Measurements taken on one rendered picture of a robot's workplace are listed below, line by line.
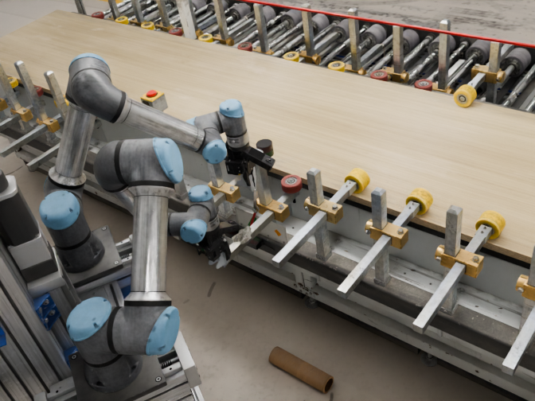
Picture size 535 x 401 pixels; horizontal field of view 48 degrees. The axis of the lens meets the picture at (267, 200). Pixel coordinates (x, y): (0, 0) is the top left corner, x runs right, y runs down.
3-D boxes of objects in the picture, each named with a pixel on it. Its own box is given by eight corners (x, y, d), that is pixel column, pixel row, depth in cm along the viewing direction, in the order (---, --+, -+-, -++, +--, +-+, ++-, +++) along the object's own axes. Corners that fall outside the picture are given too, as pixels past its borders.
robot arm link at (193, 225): (172, 246, 190) (180, 222, 198) (206, 245, 187) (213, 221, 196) (165, 227, 185) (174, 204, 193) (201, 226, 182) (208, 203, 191)
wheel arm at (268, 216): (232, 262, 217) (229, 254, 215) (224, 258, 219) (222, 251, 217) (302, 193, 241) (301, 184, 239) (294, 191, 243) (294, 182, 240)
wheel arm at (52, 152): (33, 173, 287) (29, 165, 284) (29, 170, 289) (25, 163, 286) (103, 126, 311) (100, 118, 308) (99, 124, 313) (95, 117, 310)
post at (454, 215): (451, 321, 203) (458, 213, 173) (440, 317, 205) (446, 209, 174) (455, 313, 205) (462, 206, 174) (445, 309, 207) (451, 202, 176)
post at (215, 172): (228, 227, 259) (205, 133, 229) (222, 223, 261) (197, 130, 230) (233, 222, 261) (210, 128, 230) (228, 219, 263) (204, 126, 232)
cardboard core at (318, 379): (322, 386, 258) (267, 355, 274) (324, 397, 263) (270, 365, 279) (333, 372, 262) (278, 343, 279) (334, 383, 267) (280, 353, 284)
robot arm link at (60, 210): (52, 251, 187) (35, 219, 179) (52, 225, 198) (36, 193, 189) (91, 240, 189) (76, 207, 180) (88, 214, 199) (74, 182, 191)
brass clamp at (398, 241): (400, 251, 196) (400, 239, 193) (364, 236, 203) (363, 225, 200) (409, 239, 199) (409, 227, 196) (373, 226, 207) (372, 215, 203)
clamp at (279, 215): (282, 223, 230) (280, 212, 227) (255, 212, 237) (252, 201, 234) (290, 214, 233) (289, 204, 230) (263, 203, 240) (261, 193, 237)
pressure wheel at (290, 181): (296, 211, 238) (293, 188, 230) (280, 204, 242) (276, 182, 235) (308, 199, 242) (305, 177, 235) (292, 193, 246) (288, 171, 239)
